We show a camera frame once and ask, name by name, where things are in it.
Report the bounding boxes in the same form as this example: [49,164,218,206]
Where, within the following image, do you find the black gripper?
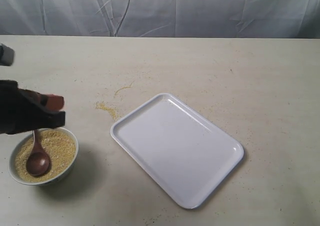
[0,42,66,136]

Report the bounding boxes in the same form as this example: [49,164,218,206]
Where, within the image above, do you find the brown wooden spoon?
[25,130,51,177]

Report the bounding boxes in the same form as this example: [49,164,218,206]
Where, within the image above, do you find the tan granular powder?
[14,130,76,183]

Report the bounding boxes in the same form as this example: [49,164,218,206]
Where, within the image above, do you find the white bowl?
[8,127,79,187]

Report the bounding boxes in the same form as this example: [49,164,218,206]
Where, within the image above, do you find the spilled yellow grain pile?
[95,101,120,121]

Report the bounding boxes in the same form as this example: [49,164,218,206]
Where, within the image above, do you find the white rectangular plastic tray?
[110,93,245,210]

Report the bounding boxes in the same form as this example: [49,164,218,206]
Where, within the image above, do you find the white wrinkled backdrop curtain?
[0,0,320,39]

